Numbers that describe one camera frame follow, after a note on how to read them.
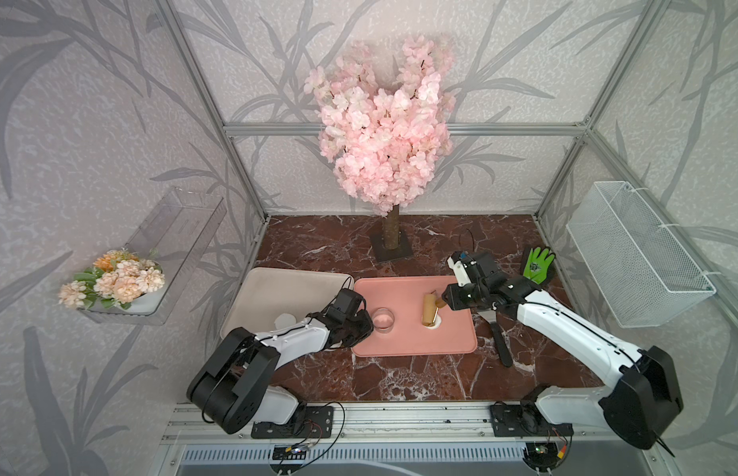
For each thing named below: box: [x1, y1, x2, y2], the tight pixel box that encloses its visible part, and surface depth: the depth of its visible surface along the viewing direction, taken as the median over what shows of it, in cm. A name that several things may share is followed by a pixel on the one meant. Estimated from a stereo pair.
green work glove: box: [523, 246, 555, 285], surface depth 107 cm
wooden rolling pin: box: [421, 289, 448, 327], surface depth 90 cm
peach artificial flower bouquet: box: [58, 248, 166, 310], surface depth 50 cm
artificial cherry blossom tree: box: [304, 34, 456, 249], surface depth 66 cm
